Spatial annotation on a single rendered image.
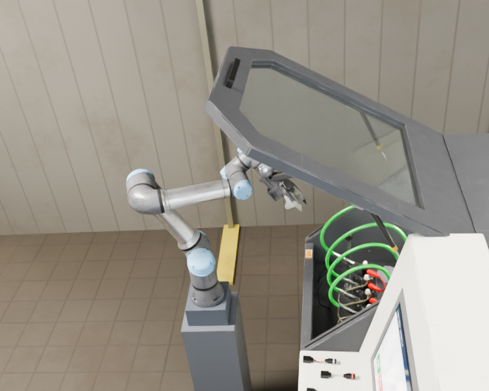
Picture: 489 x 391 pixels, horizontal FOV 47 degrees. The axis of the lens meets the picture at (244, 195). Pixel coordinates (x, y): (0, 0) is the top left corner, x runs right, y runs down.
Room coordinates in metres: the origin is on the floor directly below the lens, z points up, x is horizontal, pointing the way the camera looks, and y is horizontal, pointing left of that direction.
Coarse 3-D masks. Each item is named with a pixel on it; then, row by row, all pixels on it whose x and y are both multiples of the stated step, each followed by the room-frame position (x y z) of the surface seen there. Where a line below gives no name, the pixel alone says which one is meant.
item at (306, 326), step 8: (312, 248) 1.99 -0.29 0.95; (304, 256) 1.95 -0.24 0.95; (312, 256) 1.94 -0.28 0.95; (304, 264) 1.89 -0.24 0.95; (312, 264) 1.89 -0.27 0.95; (304, 272) 1.84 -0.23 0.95; (312, 272) 1.83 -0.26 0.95; (304, 280) 1.79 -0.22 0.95; (312, 280) 1.79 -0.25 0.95; (304, 288) 1.74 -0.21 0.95; (312, 288) 1.74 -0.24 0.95; (304, 296) 1.69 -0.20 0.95; (312, 296) 1.69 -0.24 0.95; (304, 304) 1.65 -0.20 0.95; (312, 304) 1.64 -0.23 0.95; (304, 312) 1.60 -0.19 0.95; (312, 312) 1.60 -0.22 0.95; (304, 320) 1.56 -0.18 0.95; (312, 320) 1.56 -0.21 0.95; (304, 328) 1.52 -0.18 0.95; (312, 328) 1.52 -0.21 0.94; (304, 336) 1.48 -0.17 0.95; (312, 336) 1.58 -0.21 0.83
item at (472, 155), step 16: (448, 144) 1.89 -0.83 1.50; (464, 144) 1.88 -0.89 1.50; (480, 144) 1.86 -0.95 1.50; (464, 160) 1.77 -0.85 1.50; (480, 160) 1.75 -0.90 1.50; (464, 176) 1.66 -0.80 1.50; (480, 176) 1.65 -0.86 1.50; (464, 192) 1.56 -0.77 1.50; (480, 192) 1.55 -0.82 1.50; (480, 208) 1.47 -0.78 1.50; (480, 224) 1.39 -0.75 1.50
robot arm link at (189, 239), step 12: (132, 180) 1.90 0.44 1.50; (144, 180) 1.89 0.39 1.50; (156, 216) 1.90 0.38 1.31; (168, 216) 1.90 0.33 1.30; (180, 216) 1.94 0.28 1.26; (168, 228) 1.90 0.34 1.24; (180, 228) 1.91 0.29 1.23; (180, 240) 1.91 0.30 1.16; (192, 240) 1.91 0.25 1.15; (204, 240) 1.94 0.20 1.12
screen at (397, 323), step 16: (400, 304) 1.16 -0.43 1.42; (400, 320) 1.11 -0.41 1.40; (384, 336) 1.17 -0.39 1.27; (400, 336) 1.07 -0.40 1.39; (384, 352) 1.12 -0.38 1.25; (400, 352) 1.02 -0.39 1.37; (384, 368) 1.08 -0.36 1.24; (400, 368) 0.98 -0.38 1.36; (384, 384) 1.03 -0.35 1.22; (400, 384) 0.94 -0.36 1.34; (416, 384) 0.86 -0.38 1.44
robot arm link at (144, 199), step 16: (240, 176) 1.87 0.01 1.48; (144, 192) 1.80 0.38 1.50; (160, 192) 1.80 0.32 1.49; (176, 192) 1.80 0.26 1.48; (192, 192) 1.80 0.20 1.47; (208, 192) 1.80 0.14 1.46; (224, 192) 1.81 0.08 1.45; (240, 192) 1.80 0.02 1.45; (144, 208) 1.77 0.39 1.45; (160, 208) 1.76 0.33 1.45
